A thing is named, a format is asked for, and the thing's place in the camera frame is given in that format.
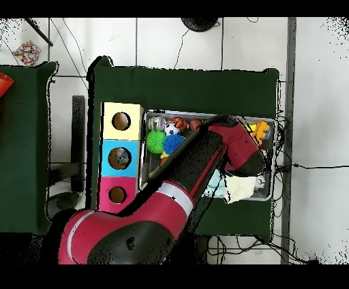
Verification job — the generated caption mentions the wooden box with three holes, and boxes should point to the wooden box with three holes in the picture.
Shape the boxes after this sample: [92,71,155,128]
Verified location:
[97,102,145,215]

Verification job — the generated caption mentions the black round base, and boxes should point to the black round base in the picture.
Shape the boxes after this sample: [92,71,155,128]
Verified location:
[181,17,219,33]

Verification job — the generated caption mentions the green spiky ball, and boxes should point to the green spiky ball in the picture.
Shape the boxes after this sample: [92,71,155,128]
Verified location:
[146,130,167,155]

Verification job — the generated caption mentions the dark green side table cloth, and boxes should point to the dark green side table cloth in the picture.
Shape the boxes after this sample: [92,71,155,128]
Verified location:
[0,61,60,237]

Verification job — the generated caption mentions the clear mesh bin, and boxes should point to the clear mesh bin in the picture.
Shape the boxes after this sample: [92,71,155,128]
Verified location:
[139,108,276,202]

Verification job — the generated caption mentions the crushed silver can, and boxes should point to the crushed silver can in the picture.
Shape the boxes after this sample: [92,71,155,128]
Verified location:
[254,174,267,190]

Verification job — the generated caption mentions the mint green cloth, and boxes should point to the mint green cloth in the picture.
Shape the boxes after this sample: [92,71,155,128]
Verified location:
[204,168,229,198]

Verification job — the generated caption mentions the large blue spiky ball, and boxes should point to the large blue spiky ball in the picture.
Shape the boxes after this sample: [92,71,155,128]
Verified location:
[163,134,186,155]

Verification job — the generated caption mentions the cream knitted cloth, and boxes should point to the cream knitted cloth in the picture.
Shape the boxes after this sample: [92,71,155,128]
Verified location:
[224,174,257,204]

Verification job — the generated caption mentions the black rod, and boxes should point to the black rod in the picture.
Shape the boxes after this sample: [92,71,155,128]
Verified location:
[24,18,54,47]

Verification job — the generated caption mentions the colourful patterned packet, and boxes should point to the colourful patterned packet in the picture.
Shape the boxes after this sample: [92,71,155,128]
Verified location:
[12,40,42,67]

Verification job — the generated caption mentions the small soccer ball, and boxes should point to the small soccer ball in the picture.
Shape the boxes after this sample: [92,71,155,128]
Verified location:
[164,123,181,137]

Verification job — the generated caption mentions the small red object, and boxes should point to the small red object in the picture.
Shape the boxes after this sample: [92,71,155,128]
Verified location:
[0,72,14,99]

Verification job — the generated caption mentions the orange toy brick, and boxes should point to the orange toy brick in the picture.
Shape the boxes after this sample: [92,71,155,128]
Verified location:
[252,121,272,145]

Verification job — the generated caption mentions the grey metal strip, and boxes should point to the grey metal strip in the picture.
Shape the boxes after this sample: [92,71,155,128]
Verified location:
[280,17,298,265]

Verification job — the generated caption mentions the crushed clear plastic bottle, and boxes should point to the crushed clear plastic bottle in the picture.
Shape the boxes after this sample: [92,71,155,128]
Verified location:
[115,152,130,167]

